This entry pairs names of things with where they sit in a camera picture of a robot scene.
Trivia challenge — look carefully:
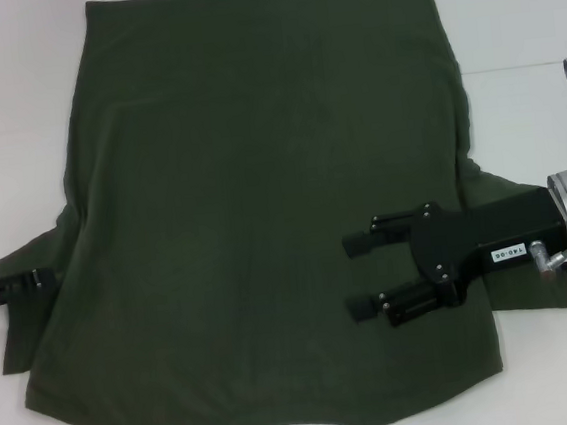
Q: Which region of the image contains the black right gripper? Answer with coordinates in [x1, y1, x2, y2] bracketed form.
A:
[334, 184, 567, 334]

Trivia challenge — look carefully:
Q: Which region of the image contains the dark green shirt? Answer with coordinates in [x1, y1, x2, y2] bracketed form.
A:
[0, 0, 567, 425]

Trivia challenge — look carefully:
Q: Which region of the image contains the silver right elbow connector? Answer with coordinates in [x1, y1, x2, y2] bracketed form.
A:
[525, 238, 567, 276]

